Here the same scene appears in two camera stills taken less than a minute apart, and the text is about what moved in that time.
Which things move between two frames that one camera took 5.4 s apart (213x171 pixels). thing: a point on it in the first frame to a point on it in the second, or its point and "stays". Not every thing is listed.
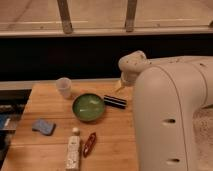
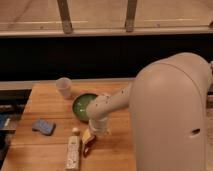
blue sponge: x=44 y=126 stays
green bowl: x=88 y=107 stays
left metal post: x=65 y=16 stays
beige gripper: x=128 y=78 to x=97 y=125
